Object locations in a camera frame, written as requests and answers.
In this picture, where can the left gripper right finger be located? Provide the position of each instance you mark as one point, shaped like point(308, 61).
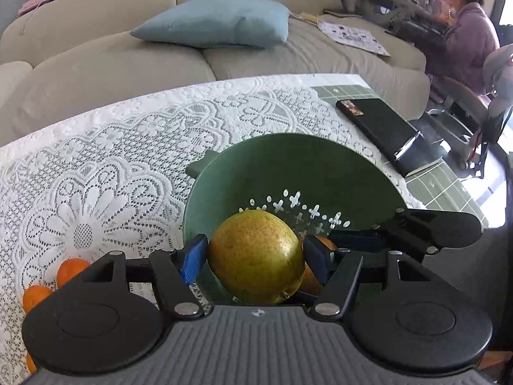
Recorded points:
point(338, 272)

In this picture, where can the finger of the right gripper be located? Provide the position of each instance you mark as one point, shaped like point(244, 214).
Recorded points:
point(368, 240)

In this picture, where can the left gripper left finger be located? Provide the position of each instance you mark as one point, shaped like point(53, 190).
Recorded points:
point(173, 273)

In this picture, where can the yellow-green pear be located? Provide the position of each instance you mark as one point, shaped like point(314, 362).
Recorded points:
point(310, 284)
point(257, 257)

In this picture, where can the orange tangerine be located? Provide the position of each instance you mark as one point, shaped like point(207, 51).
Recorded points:
point(68, 269)
point(30, 364)
point(34, 295)

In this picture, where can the green grid table mat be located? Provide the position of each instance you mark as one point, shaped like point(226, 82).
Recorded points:
point(428, 177)

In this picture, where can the green plastic colander bowl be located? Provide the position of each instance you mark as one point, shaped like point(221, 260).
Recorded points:
point(312, 184)

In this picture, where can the silver black pen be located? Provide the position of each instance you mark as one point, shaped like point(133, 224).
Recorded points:
point(406, 145)

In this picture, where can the white lace tablecloth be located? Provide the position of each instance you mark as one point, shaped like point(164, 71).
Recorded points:
point(114, 177)

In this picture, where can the black notebook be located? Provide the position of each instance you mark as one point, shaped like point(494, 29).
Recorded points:
point(388, 131)

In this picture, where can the grey office chair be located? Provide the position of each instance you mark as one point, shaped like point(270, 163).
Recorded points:
point(471, 123)

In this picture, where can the person in purple robe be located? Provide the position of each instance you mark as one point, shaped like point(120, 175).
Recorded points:
point(469, 39)

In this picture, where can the printed paper sheet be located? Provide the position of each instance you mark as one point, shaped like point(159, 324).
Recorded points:
point(353, 37)

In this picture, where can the cluttered desk with shelf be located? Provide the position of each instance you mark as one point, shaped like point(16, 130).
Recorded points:
point(402, 18)

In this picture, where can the beige sofa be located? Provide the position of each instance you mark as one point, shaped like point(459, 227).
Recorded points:
point(68, 57)

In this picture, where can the light blue pillow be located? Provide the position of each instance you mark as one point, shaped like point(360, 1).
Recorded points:
point(209, 24)

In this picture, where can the pink telephone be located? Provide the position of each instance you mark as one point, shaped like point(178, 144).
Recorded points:
point(30, 5)

